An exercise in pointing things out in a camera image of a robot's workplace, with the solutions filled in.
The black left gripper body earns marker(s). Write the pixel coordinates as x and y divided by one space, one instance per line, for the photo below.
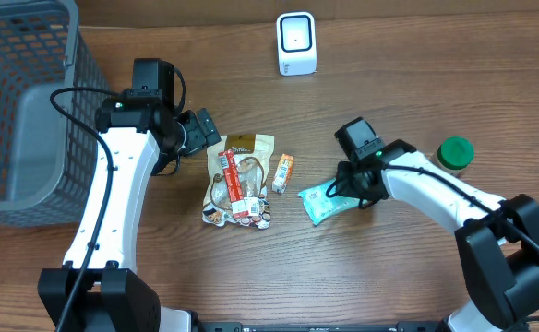
206 132

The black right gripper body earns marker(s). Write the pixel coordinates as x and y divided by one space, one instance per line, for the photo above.
350 181

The teal wet wipes pack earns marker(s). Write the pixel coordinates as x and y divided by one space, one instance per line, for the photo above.
320 207

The small orange box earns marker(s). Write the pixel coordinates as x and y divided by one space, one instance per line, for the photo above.
283 174

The green lid jar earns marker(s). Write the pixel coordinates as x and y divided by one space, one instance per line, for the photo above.
454 155

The snack bag with red label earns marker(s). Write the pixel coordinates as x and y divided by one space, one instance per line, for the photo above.
250 155

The red stick snack packet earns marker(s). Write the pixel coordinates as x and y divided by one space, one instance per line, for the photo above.
235 193

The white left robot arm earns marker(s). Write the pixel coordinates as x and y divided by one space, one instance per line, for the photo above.
97 288

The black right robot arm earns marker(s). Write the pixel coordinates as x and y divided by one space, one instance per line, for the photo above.
497 238

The white barcode scanner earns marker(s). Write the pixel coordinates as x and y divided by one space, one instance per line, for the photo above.
296 43

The grey plastic shopping basket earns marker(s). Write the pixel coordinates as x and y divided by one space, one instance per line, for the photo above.
46 163

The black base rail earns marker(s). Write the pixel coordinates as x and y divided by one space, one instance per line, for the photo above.
402 326

